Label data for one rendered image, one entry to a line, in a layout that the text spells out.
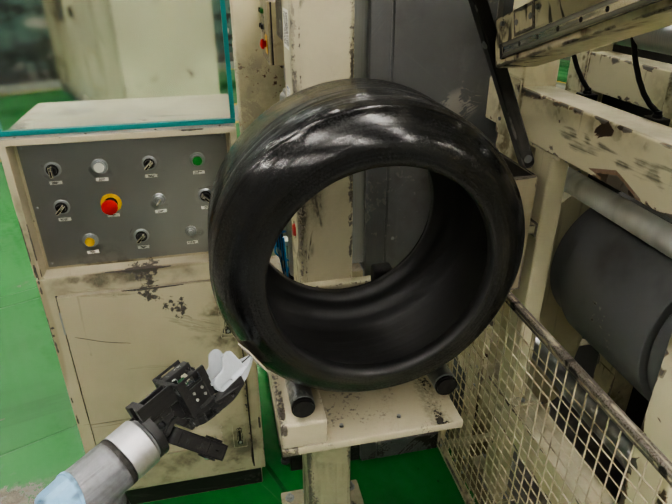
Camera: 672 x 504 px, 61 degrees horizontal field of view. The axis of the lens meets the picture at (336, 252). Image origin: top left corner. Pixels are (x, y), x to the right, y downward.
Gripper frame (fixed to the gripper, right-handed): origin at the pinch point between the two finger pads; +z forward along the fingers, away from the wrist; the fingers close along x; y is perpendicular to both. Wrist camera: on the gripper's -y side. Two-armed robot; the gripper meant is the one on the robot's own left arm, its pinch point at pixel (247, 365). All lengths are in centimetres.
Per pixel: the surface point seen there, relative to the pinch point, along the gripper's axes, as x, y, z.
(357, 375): -9.6, -11.2, 13.4
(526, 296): -12, -32, 73
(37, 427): 164, -51, -3
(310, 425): 0.5, -19.0, 6.5
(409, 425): -8.7, -30.2, 21.6
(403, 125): -27.2, 28.2, 25.5
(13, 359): 212, -35, 13
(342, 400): 5.4, -24.8, 19.5
